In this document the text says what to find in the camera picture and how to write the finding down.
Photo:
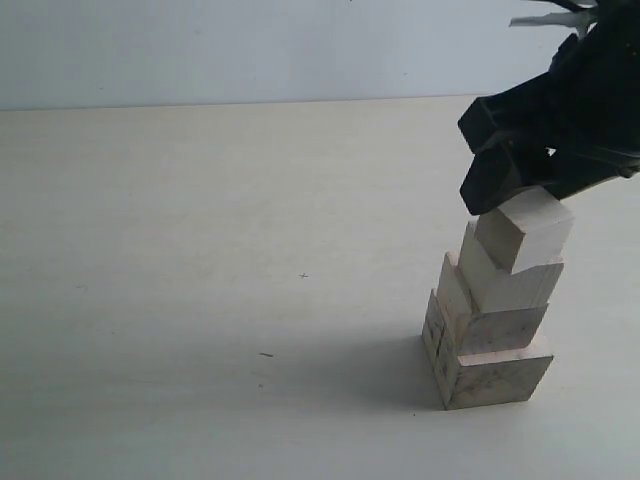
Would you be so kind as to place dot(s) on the smallest wooden cube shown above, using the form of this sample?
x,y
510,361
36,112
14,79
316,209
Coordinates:
x,y
528,230

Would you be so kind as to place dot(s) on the medium wooden cube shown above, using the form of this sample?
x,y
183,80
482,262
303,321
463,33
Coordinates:
x,y
493,289

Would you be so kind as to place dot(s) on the medium-large wooden cube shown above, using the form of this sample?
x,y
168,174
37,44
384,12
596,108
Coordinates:
x,y
475,332

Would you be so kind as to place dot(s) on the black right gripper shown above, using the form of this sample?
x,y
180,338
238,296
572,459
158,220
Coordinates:
x,y
571,128

